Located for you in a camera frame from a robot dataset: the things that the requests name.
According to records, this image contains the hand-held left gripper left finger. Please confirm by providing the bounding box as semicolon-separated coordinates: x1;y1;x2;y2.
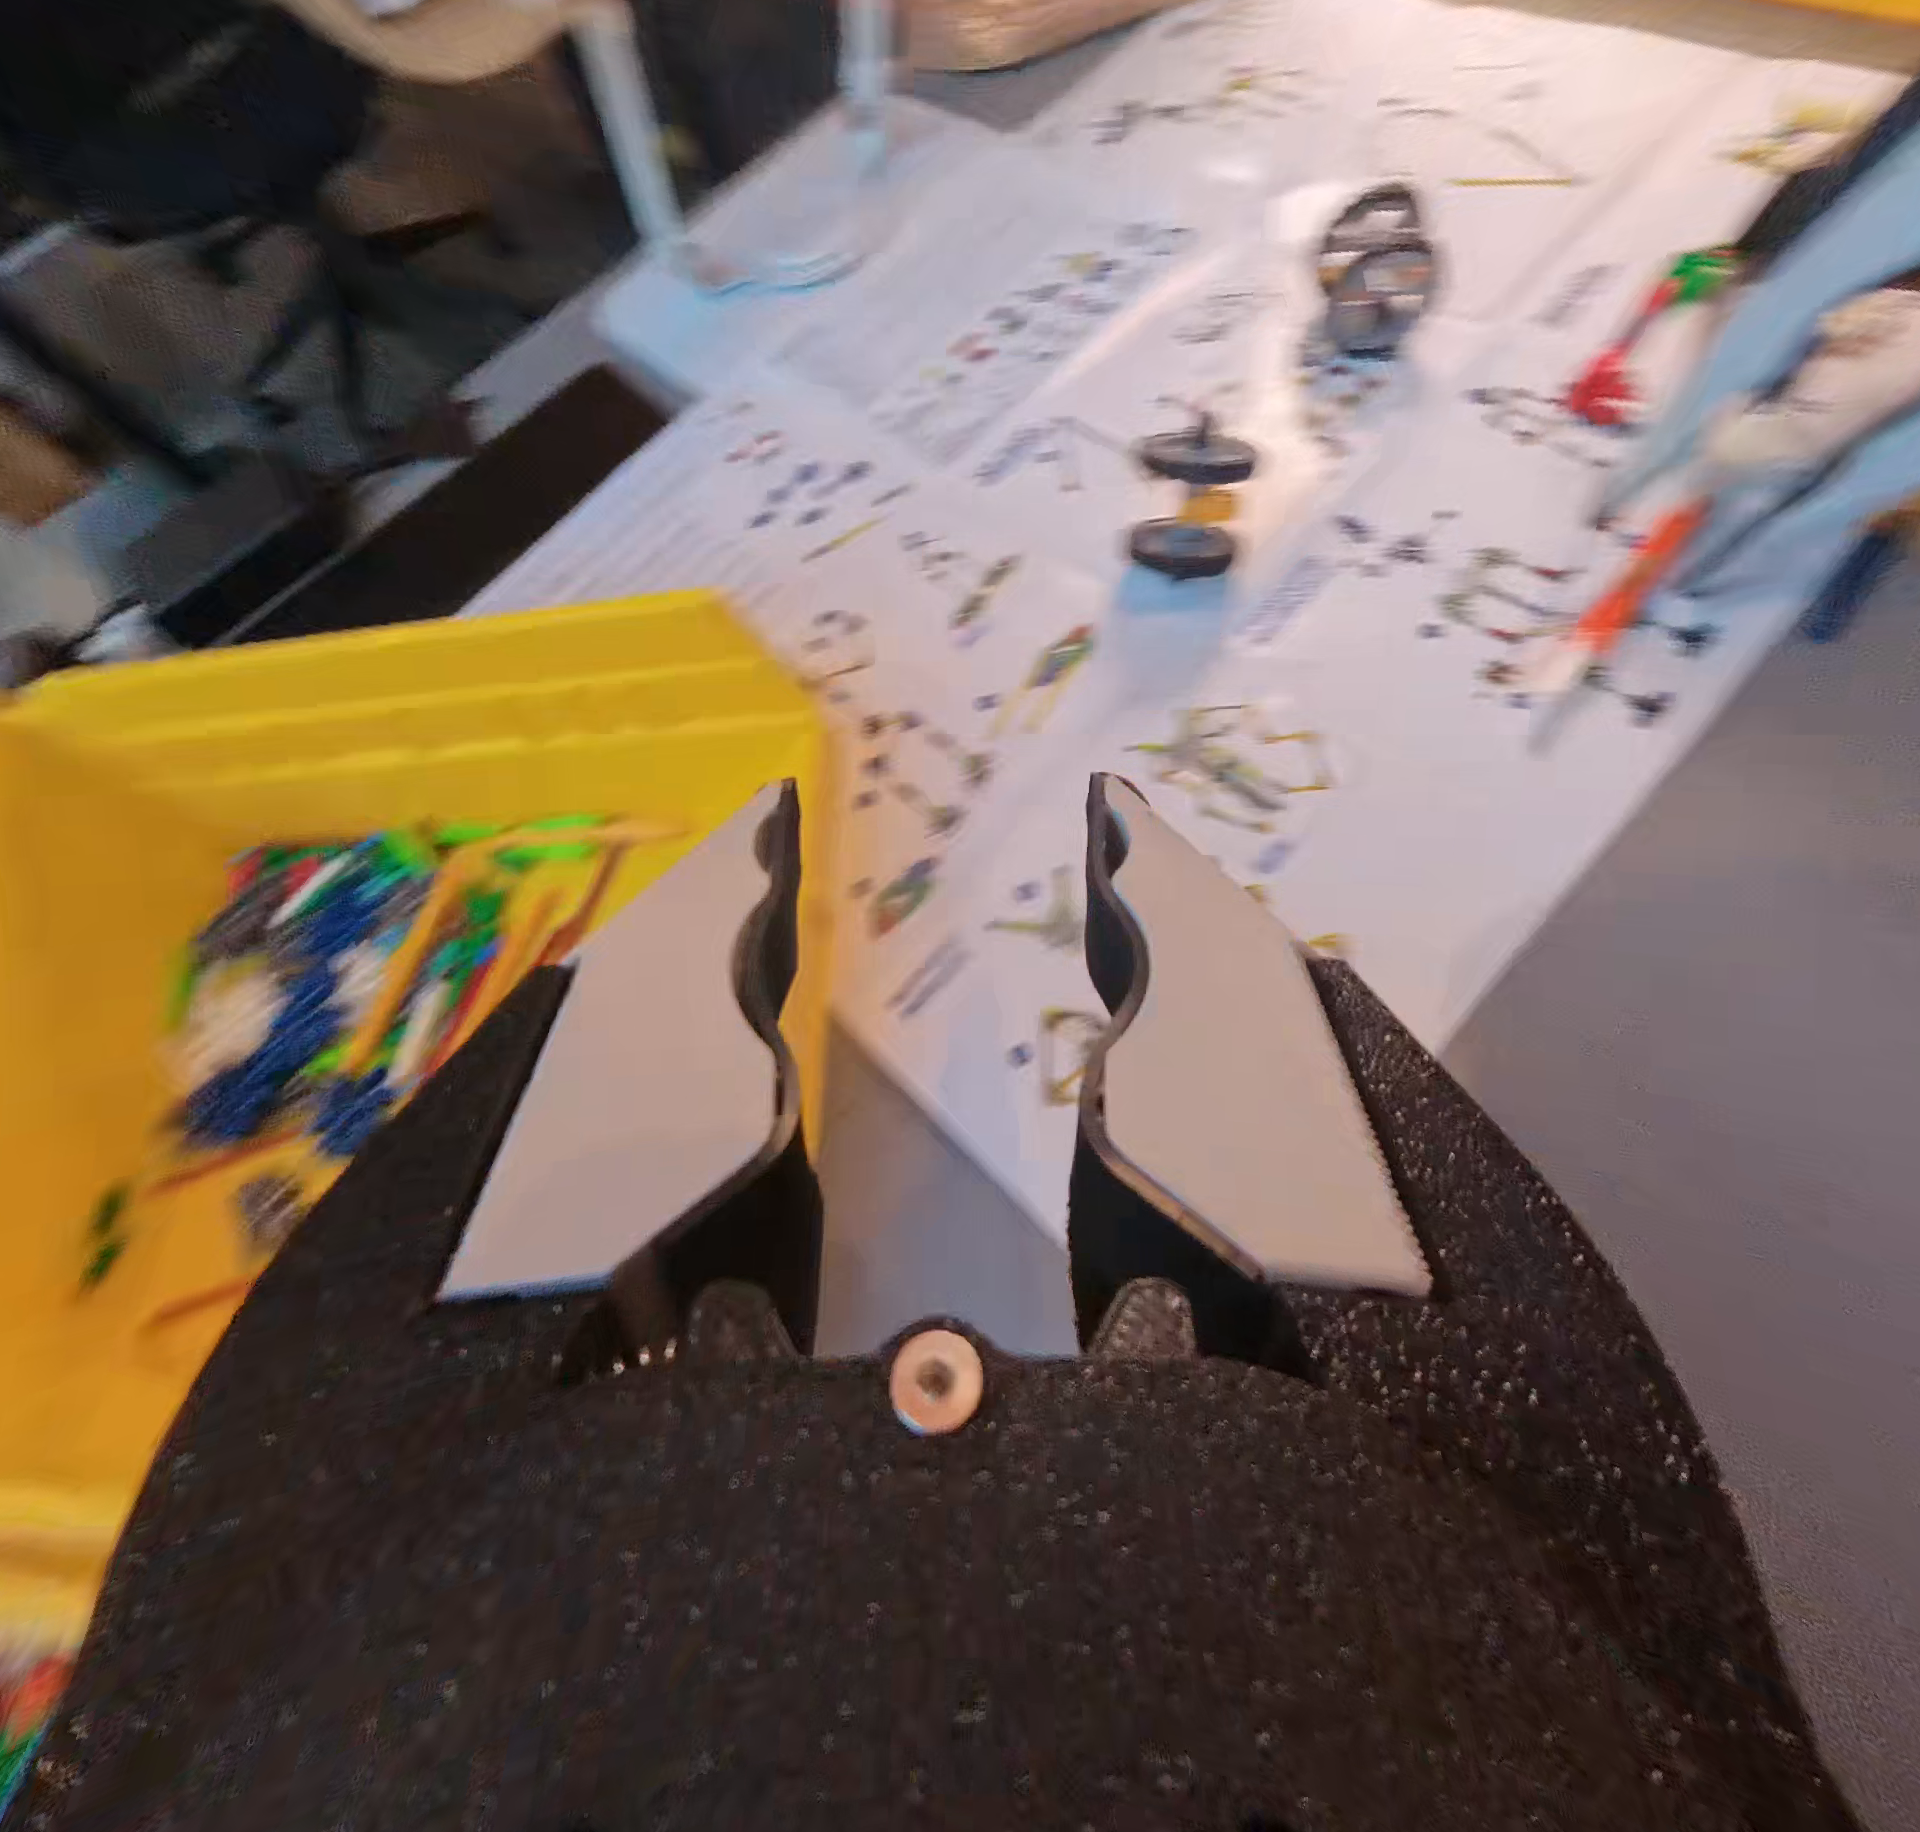
443;783;828;1355

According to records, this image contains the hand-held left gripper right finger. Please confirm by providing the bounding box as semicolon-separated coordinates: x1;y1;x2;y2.
1073;774;1437;1355

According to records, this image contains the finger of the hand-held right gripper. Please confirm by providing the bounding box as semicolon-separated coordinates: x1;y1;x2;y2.
1606;92;1920;530
1680;408;1920;620

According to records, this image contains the colourful construction toy model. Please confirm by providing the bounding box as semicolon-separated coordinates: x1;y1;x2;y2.
1470;236;1758;724

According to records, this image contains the toy wheel pair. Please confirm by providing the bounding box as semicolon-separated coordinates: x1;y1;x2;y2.
1312;182;1448;358

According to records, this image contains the detached toy model section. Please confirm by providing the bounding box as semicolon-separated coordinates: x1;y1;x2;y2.
1126;416;1263;585

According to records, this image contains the black desk mat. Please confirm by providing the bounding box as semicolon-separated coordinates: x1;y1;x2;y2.
136;362;678;658

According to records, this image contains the white instruction sheet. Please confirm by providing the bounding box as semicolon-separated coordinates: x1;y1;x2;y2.
467;0;1920;1114

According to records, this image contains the pile of loose toy pieces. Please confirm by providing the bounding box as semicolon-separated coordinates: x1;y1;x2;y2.
77;813;648;1325

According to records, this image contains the black office chair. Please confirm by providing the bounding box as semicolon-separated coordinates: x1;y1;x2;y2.
0;0;409;471

